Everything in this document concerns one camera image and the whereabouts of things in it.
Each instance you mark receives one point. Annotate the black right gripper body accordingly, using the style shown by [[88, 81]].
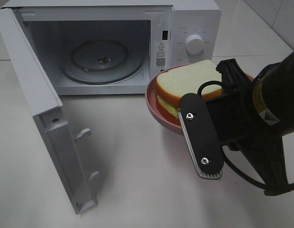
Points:
[[251, 118]]

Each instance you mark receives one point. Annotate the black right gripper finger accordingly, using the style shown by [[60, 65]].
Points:
[[233, 77]]

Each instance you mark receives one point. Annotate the sandwich with lettuce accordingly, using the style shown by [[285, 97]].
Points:
[[176, 82]]

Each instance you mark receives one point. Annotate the pink round plate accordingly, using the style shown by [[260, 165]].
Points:
[[151, 97]]

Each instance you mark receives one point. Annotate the white microwave door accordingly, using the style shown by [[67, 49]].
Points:
[[46, 109]]

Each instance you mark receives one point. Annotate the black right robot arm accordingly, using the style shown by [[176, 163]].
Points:
[[282, 73]]

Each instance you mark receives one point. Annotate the upper white round knob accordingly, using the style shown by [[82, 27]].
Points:
[[194, 43]]

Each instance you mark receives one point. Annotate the glass microwave turntable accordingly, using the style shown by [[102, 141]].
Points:
[[100, 62]]

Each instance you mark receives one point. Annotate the white microwave oven body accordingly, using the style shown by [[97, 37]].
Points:
[[54, 27]]

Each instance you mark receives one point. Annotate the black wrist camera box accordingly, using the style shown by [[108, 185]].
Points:
[[200, 134]]

